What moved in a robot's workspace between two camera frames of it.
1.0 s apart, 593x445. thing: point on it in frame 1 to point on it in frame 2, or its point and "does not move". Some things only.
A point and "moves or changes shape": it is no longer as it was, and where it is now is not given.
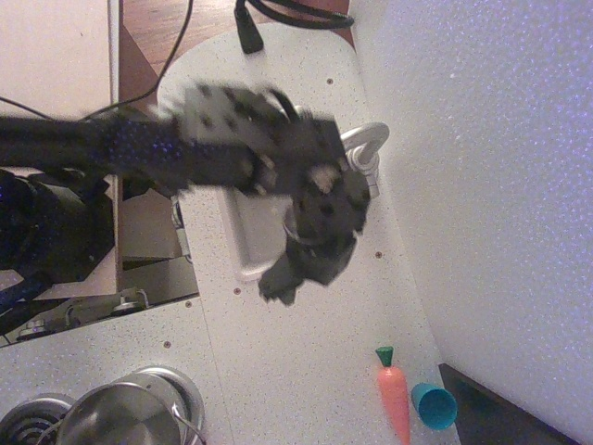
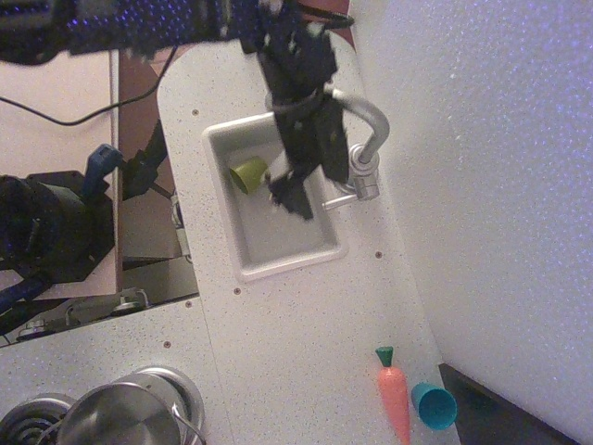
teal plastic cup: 436,407 does not move
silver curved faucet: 361,146 moves or changes shape
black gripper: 329,206 to 311,125
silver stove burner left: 29,421 does not move
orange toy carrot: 392,393 does not move
